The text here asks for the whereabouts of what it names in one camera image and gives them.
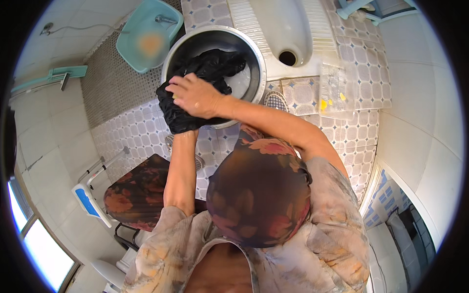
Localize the person's right hand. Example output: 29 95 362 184
166 73 225 120

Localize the black cloth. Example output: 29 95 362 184
156 49 247 135

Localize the steel wash basin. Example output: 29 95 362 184
161 26 267 130

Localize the teal plastic basin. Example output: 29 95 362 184
116 0 184 74

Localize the grey dotted floor mat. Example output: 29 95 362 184
81 20 184 129

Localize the round metal drain cover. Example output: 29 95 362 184
165 135 206 173
263 90 290 113

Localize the white squat toilet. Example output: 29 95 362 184
227 0 339 81

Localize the white and blue bath chair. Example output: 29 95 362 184
71 146 131 228

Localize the clear plastic bag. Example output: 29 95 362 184
318 60 361 120

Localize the teal plastic stool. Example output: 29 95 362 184
336 0 384 26

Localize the white plastic seat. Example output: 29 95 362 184
91 249 138 293

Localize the person's body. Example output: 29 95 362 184
121 137 371 293

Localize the window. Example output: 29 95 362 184
7 176 80 292

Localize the white door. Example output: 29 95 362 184
361 167 438 293

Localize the black metal frame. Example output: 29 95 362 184
114 221 142 253

